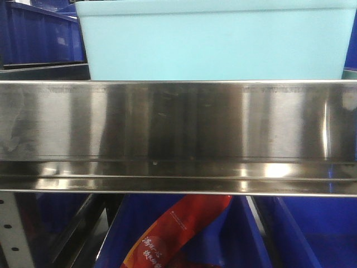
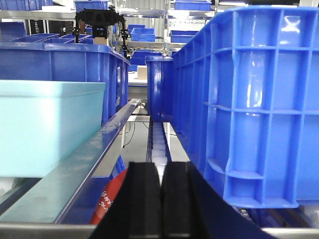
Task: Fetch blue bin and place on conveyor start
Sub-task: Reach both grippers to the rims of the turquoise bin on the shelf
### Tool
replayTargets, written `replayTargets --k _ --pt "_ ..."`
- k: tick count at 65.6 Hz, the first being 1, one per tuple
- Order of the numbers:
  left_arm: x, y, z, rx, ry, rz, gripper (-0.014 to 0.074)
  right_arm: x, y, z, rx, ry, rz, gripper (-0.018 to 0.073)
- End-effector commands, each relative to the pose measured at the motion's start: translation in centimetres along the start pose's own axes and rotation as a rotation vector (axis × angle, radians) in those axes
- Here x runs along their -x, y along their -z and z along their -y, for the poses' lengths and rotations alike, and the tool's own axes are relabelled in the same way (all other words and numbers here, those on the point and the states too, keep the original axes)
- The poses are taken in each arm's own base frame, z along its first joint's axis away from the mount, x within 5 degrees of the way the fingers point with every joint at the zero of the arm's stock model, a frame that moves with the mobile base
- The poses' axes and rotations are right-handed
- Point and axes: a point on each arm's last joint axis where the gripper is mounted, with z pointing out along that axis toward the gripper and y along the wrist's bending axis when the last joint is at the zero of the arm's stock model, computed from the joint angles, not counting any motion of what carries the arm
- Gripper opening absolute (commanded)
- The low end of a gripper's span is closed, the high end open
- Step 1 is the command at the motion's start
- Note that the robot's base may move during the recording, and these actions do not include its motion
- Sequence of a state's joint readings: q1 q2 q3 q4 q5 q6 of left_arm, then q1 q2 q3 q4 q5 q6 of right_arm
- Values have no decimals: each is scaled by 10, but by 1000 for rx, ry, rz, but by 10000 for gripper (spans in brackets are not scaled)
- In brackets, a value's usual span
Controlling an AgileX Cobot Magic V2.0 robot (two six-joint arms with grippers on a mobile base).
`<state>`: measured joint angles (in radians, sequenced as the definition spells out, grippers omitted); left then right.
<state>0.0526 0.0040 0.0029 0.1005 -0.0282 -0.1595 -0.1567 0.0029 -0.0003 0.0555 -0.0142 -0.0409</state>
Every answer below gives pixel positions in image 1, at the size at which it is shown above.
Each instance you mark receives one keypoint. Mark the dark blue bin with bag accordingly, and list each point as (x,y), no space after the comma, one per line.
(232,240)

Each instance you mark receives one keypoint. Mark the stainless steel shelf rail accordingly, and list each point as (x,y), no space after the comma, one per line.
(258,137)

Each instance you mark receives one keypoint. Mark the dark blue bin lower right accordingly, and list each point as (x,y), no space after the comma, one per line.
(311,232)

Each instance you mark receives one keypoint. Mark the light blue plastic bin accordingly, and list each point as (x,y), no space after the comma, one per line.
(216,40)

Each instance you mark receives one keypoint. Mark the perforated grey shelf upright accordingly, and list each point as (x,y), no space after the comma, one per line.
(13,237)

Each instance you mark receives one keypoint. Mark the red snack bag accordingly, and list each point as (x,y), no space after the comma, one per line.
(164,238)

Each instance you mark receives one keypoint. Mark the dark blue crate upper left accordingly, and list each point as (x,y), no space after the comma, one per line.
(40,32)

